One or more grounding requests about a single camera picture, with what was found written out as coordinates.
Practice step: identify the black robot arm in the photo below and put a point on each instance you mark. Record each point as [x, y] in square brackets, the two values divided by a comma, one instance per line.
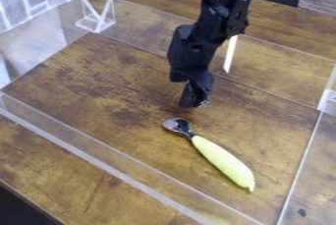
[222, 19]

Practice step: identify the clear acrylic triangular bracket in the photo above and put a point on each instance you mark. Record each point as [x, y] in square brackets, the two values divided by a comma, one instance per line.
[94, 21]

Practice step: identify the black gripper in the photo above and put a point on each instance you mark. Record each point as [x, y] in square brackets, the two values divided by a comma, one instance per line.
[190, 51]

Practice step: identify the green handled metal spoon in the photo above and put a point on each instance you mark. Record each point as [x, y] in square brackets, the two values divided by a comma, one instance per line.
[218, 157]

